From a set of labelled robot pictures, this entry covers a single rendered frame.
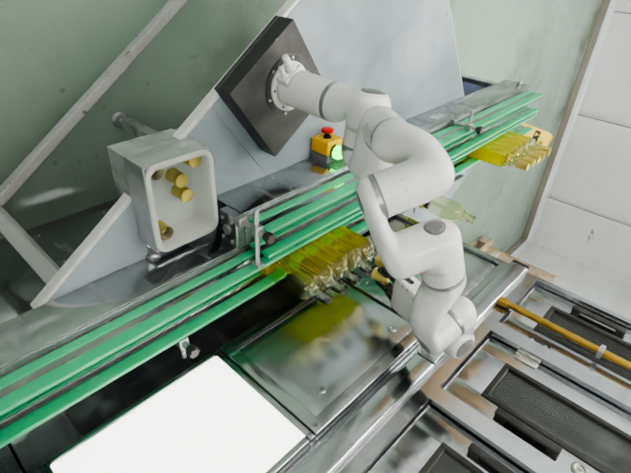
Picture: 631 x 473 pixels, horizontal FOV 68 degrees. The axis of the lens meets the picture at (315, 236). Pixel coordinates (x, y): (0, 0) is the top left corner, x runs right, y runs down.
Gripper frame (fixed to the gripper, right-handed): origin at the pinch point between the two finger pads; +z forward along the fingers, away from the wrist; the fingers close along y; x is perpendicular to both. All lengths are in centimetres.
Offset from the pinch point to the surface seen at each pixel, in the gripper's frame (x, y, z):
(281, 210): 18.9, 13.4, 23.5
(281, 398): 37.2, -12.8, -11.6
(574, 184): -538, -191, 224
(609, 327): -57, -15, -35
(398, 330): -0.5, -12.7, -7.8
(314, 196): 6.9, 13.4, 26.4
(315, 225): 8.2, 6.3, 22.5
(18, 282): 85, -16, 66
